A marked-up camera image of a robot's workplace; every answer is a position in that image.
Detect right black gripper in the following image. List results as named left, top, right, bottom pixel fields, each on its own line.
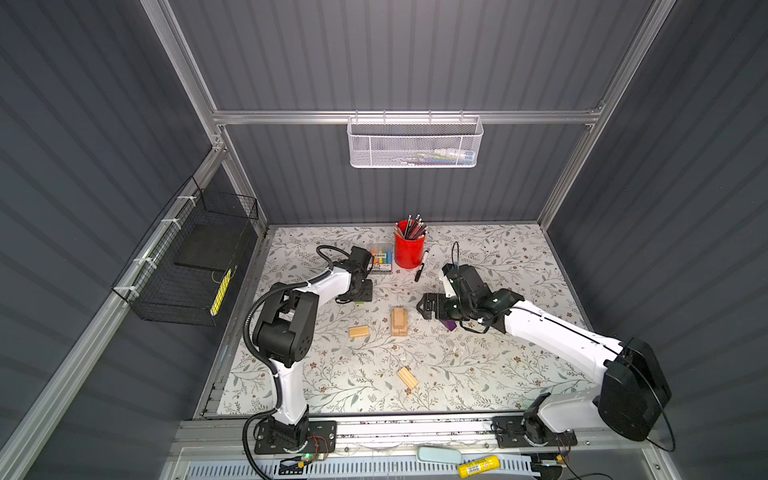
left=415, top=291, right=472, bottom=320

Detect purple block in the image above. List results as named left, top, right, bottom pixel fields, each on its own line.
left=440, top=320, right=457, bottom=331

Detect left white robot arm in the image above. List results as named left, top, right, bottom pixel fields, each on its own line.
left=242, top=245, right=373, bottom=427

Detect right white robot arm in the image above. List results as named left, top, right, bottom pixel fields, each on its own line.
left=416, top=264, right=671, bottom=447

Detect ridged wood block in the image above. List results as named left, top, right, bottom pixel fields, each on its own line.
left=397, top=367, right=419, bottom=390

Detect clear box coloured chalks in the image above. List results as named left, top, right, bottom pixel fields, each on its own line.
left=369, top=242, right=394, bottom=275

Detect red pencil cup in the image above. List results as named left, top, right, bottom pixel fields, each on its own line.
left=394, top=220, right=425, bottom=269

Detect black marker pen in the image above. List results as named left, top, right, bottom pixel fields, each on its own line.
left=414, top=249, right=430, bottom=282

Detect yellow ruler in basket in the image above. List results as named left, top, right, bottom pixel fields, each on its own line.
left=209, top=269, right=233, bottom=317

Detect light blue eraser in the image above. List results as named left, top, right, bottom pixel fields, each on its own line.
left=416, top=446, right=463, bottom=465

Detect yellow glue stick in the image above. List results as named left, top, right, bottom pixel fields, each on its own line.
left=458, top=455, right=501, bottom=479

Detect white wire mesh basket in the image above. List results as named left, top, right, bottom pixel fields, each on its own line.
left=346, top=116, right=484, bottom=169

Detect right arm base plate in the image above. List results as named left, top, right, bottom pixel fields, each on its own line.
left=491, top=416, right=578, bottom=448

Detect black corrugated cable hose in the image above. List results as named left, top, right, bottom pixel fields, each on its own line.
left=241, top=244, right=352, bottom=480

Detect white vented cable duct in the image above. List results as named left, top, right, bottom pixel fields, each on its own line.
left=182, top=454, right=541, bottom=479

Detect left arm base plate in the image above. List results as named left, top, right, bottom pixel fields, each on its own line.
left=251, top=419, right=338, bottom=455

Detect black wire wall basket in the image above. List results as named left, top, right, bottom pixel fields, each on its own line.
left=113, top=180, right=259, bottom=327

